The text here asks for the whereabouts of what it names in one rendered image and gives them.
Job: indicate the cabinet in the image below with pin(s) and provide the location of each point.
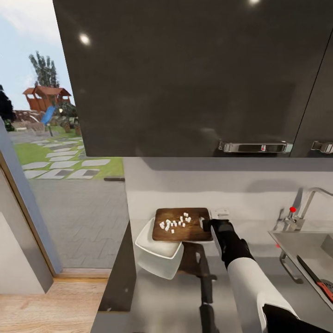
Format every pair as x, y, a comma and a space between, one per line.
201, 78

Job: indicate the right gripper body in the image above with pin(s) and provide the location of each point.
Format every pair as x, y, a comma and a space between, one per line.
207, 225

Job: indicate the fixed window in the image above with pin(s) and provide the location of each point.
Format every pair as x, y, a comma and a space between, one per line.
75, 206

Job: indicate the drop in sink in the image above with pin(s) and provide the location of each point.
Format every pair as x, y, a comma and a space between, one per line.
315, 248

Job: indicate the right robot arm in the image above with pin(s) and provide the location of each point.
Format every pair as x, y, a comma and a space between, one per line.
261, 308

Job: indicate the cutting board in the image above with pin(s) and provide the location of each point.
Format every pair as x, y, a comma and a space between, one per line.
184, 230

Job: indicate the parer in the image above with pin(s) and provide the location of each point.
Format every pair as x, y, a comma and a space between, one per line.
328, 293

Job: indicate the bowl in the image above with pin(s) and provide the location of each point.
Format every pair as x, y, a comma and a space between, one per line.
162, 249

